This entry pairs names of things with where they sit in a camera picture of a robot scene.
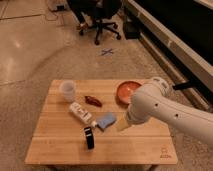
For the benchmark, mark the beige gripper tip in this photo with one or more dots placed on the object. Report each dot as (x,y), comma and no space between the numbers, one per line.
(122,124)

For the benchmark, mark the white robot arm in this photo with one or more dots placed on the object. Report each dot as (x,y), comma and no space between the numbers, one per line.
(149,100)

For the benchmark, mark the black whiteboard eraser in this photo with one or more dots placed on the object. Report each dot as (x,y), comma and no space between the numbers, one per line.
(89,137)

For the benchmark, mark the blue sponge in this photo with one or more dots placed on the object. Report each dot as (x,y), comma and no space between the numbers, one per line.
(106,120)

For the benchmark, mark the orange bowl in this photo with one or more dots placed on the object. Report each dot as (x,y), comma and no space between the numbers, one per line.
(125,90)

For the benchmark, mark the white plastic bottle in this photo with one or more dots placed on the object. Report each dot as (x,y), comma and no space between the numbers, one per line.
(82,114)

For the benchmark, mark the translucent plastic cup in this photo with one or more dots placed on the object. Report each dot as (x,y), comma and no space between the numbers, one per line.
(68,89)

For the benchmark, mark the black box on floor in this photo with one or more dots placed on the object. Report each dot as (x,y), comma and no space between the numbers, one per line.
(130,30)

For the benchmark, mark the black office chair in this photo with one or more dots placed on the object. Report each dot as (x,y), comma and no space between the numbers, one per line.
(91,14)

